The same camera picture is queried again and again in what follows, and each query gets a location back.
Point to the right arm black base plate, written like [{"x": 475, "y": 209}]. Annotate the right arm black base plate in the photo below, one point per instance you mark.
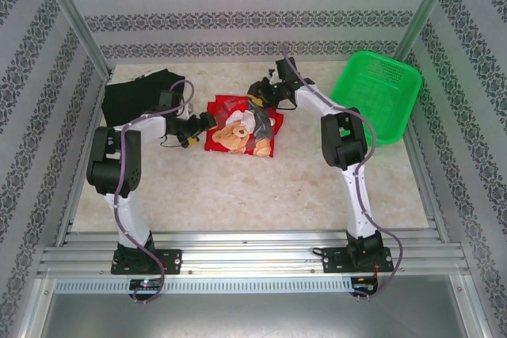
[{"x": 332, "y": 260}]

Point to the aluminium frame post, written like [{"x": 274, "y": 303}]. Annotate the aluminium frame post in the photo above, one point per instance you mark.
[
  {"x": 428, "y": 5},
  {"x": 75, "y": 17}
]

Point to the aluminium side rail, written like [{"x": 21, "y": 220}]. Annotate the aluminium side rail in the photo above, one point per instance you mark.
[
  {"x": 421, "y": 179},
  {"x": 85, "y": 179}
]

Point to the aluminium mounting rail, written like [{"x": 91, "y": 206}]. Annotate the aluminium mounting rail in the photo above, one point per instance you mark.
[{"x": 245, "y": 257}]

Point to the red bear print t-shirt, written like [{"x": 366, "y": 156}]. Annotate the red bear print t-shirt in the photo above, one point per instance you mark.
[{"x": 237, "y": 136}]

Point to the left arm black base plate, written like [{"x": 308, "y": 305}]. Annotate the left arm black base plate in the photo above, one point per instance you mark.
[{"x": 172, "y": 260}]

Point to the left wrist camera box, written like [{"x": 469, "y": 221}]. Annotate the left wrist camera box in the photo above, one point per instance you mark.
[{"x": 190, "y": 108}]

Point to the green plastic basket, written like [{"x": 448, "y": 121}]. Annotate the green plastic basket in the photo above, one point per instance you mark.
[{"x": 376, "y": 96}]

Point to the folded black t-shirt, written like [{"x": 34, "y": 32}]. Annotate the folded black t-shirt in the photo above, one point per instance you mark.
[{"x": 130, "y": 96}]

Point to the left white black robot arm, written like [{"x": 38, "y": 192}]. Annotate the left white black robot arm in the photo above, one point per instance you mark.
[{"x": 115, "y": 164}]

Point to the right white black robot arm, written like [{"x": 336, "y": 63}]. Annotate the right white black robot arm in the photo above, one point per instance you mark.
[{"x": 344, "y": 144}]

